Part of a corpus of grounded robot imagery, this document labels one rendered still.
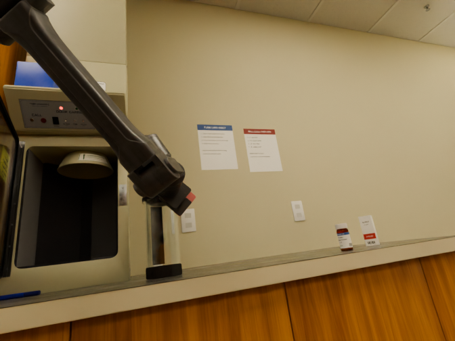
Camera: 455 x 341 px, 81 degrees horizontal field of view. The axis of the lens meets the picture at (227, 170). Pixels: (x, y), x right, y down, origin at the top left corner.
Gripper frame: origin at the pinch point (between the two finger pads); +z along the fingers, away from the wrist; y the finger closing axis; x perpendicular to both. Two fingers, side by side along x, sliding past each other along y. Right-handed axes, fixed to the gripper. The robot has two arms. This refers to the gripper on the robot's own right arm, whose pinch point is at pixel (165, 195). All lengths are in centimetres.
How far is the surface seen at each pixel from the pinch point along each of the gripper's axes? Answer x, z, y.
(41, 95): -1.0, 4.4, 47.1
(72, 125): -1.3, 10.6, 37.8
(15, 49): -11, 18, 76
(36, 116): 3.8, 8.8, 45.6
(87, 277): 28.6, 14.9, 2.8
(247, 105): -90, 58, 5
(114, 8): -50, 15, 68
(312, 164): -87, 59, -49
